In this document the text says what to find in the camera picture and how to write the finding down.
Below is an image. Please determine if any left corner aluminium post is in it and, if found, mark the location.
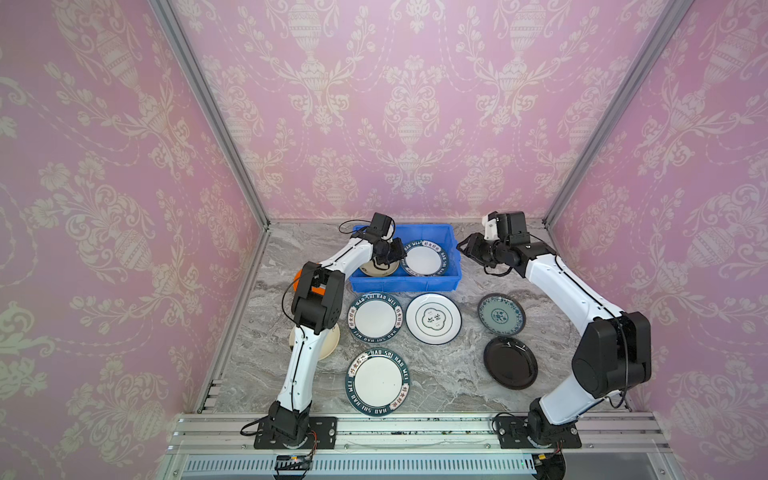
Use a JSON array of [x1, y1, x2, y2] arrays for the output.
[[149, 0, 270, 230]]

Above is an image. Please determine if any right corner aluminium post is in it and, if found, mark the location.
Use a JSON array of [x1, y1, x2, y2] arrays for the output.
[[543, 0, 694, 231]]

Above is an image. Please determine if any blue plastic bin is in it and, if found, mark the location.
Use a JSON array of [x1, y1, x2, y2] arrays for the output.
[[350, 224, 462, 293]]

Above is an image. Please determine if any cream plate with dark spot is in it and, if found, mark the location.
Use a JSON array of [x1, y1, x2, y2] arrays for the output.
[[319, 325, 341, 360]]

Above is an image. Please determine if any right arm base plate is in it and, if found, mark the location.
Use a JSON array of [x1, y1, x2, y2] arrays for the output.
[[491, 413, 582, 449]]

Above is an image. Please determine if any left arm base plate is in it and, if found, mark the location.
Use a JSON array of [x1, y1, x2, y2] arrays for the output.
[[253, 416, 338, 450]]

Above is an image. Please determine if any black plate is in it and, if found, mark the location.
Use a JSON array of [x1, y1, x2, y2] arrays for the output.
[[483, 336, 539, 390]]

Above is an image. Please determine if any teal blue floral plate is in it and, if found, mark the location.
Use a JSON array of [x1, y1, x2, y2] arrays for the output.
[[477, 294, 526, 336]]

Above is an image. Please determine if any orange plate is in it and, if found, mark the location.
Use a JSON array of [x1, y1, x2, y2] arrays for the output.
[[292, 270, 326, 296]]

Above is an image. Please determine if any cream plate with small motifs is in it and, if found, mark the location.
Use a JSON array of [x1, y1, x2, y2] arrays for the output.
[[359, 260, 400, 278]]

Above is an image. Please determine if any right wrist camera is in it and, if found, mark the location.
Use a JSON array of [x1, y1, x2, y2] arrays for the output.
[[482, 211, 499, 241]]

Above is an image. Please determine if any green rimmed plate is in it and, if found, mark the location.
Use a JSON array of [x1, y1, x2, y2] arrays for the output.
[[347, 292, 404, 344], [345, 348, 411, 417], [402, 240, 449, 276]]

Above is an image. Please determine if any white plate with flower outline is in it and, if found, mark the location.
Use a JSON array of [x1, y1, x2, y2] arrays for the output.
[[405, 293, 463, 346]]

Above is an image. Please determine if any aluminium front rail frame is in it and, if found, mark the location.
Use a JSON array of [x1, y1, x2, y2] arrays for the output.
[[156, 412, 684, 479]]

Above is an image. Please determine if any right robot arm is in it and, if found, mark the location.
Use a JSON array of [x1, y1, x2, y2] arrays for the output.
[[457, 211, 652, 448]]

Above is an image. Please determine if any corner aluminium post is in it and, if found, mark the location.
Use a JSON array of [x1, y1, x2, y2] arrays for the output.
[[149, 0, 270, 230], [543, 0, 694, 231]]

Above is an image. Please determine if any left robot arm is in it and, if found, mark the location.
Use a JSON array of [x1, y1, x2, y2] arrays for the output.
[[264, 213, 405, 447]]

